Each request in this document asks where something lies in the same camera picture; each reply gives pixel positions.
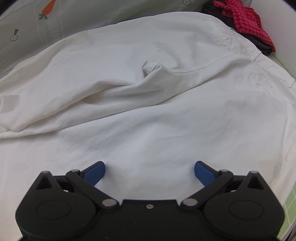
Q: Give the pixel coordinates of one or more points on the black garment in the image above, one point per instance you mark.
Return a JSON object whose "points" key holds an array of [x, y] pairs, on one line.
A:
{"points": [[262, 48]]}

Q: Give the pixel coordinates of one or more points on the white pants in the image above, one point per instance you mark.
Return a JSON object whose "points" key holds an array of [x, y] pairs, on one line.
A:
{"points": [[138, 115]]}

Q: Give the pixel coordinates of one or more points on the carrot printed pale sheet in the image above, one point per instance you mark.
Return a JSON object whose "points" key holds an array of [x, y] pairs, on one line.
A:
{"points": [[92, 14]]}

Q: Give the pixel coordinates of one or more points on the white backdrop board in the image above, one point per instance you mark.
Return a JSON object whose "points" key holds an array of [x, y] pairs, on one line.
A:
{"points": [[282, 34]]}

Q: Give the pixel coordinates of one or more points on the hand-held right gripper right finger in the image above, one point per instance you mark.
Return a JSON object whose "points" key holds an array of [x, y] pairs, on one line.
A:
{"points": [[204, 172]]}

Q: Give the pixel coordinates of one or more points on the green grid mat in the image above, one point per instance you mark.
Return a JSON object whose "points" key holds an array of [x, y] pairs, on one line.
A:
{"points": [[289, 208]]}

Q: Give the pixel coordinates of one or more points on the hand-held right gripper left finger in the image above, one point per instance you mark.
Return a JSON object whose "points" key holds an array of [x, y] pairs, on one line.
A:
{"points": [[94, 172]]}

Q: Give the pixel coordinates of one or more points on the red checked cloth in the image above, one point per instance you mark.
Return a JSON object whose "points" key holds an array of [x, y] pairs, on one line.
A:
{"points": [[245, 18]]}

